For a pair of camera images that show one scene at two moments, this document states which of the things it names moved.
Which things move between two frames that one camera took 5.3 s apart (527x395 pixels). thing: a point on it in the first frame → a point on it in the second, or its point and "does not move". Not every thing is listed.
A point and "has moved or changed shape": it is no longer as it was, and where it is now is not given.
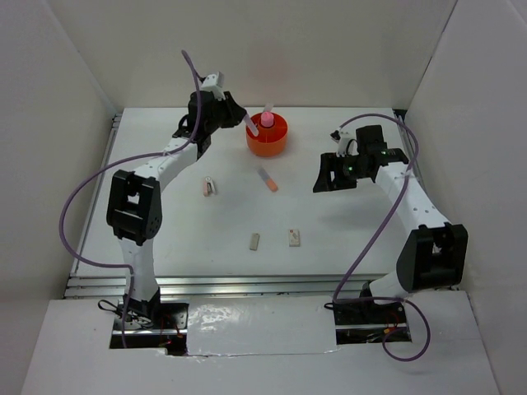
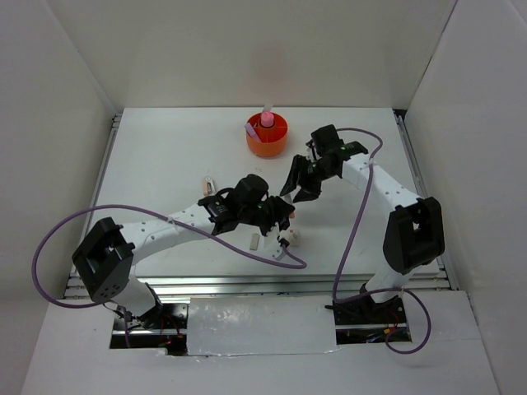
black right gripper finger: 333,165 → 296,174
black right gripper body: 350,155 → 317,171
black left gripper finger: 230,111 → 284,207
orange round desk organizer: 271,141 does not move
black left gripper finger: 230,117 → 284,223
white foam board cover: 218,326 does not move
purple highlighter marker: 249,123 has moved or changed shape
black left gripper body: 212,124 → 265,216
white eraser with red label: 294,238 does not move
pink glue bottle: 267,119 does not move
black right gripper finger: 337,174 → 308,192
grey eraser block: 254,241 does not move
